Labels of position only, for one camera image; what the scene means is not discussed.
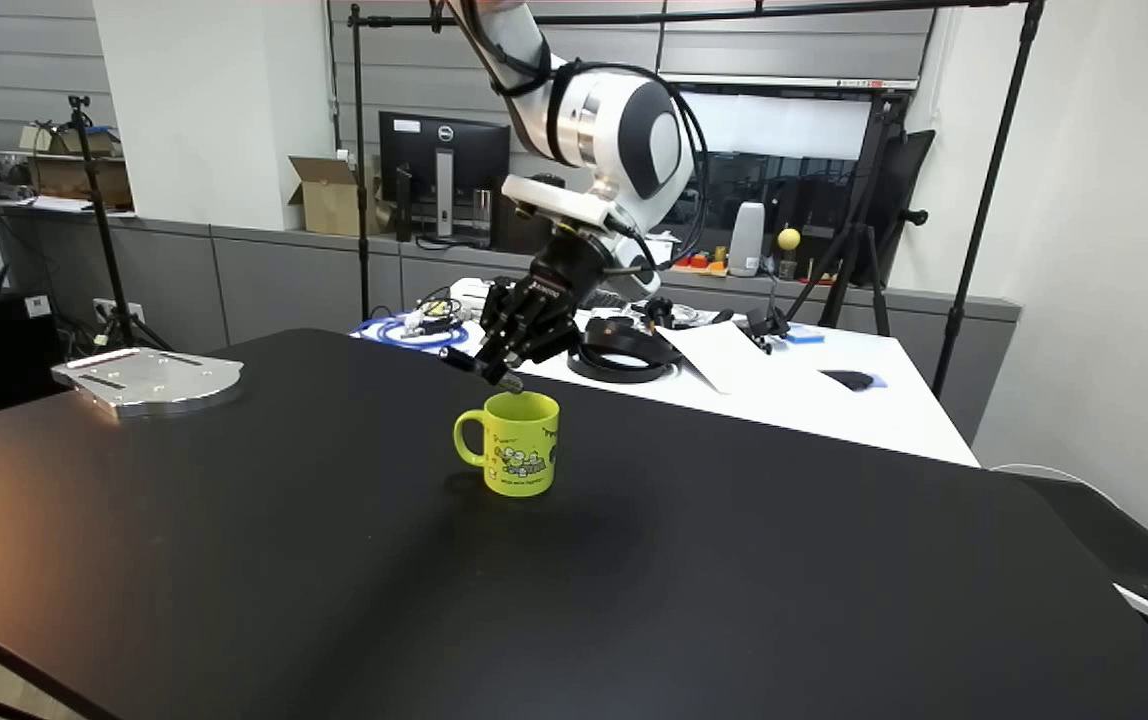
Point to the yellow mug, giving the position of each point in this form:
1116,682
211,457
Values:
508,441

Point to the cardboard box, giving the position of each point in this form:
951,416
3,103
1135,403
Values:
331,196

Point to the black frame pole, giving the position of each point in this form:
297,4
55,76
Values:
988,180

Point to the plastic wrapped paper stack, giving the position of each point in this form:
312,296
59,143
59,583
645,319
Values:
148,378

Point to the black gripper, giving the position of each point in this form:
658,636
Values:
535,319

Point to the black tripod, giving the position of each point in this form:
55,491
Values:
877,212

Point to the black light stand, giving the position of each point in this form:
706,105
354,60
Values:
121,314

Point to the black computer mouse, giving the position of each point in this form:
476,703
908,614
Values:
853,380

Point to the white speaker box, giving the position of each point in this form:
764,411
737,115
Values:
744,236

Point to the black computer monitor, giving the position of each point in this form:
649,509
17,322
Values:
440,174

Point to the yellow ball on stand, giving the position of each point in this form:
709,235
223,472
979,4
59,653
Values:
788,248

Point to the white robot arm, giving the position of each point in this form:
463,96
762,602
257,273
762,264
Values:
625,131

